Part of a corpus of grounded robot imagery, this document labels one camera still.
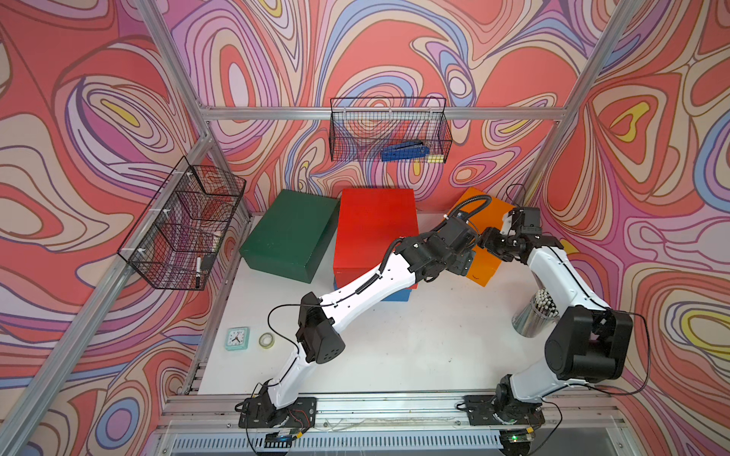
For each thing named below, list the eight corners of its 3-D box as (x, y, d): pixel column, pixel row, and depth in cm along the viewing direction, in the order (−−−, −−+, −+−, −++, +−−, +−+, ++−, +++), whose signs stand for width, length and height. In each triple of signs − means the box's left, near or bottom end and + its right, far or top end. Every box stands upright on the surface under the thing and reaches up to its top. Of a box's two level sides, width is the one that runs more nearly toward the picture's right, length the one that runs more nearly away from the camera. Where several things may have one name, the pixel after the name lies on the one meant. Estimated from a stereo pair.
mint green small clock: (226, 350, 87) (221, 346, 84) (232, 331, 90) (228, 327, 88) (247, 350, 87) (244, 346, 84) (252, 331, 90) (249, 327, 88)
